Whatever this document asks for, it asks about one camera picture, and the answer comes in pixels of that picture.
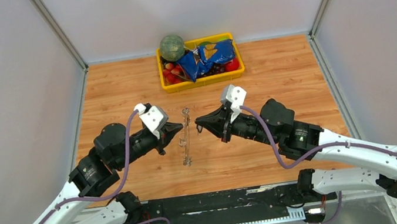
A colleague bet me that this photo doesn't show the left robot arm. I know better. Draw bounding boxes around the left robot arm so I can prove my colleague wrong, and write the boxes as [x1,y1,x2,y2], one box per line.
[33,115,183,224]

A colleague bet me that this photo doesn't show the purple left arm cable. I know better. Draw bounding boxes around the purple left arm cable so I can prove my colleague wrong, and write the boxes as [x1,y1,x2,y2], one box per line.
[0,107,171,224]

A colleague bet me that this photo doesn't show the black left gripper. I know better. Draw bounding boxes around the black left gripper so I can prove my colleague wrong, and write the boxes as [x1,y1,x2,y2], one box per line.
[110,119,188,170]

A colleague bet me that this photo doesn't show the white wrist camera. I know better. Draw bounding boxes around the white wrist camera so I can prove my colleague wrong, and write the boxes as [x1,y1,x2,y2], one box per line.
[220,84,247,123]
[134,103,169,140]

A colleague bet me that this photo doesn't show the yellow plastic bin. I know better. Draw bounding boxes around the yellow plastic bin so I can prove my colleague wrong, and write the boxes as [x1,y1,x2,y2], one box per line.
[156,32,245,93]

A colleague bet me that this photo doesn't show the metal key holder plate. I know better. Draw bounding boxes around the metal key holder plate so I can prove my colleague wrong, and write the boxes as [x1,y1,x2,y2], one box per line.
[179,107,192,167]

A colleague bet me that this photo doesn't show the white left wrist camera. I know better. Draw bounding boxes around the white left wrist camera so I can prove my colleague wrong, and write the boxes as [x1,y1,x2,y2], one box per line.
[134,103,169,140]

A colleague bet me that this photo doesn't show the strawberries in bin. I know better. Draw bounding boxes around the strawberries in bin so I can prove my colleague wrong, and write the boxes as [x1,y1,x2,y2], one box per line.
[162,62,185,85]

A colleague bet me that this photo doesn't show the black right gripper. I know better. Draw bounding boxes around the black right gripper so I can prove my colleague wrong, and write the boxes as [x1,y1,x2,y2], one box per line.
[193,96,278,158]

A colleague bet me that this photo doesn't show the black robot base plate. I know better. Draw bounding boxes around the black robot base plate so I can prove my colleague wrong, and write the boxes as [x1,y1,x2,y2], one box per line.
[125,183,323,224]

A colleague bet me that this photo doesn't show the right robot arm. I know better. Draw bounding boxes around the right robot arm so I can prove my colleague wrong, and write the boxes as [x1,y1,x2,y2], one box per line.
[195,99,397,201]

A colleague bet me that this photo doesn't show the green melon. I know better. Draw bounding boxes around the green melon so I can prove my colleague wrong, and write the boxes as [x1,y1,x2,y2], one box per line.
[159,34,186,62]

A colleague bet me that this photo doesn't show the red tomato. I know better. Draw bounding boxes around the red tomato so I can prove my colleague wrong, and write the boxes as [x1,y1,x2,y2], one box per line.
[224,58,240,72]

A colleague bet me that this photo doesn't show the blue snack bag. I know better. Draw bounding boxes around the blue snack bag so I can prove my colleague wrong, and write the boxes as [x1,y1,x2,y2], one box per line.
[176,39,236,82]

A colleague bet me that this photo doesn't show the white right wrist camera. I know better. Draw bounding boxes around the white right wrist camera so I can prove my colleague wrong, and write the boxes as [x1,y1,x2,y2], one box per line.
[220,84,247,123]

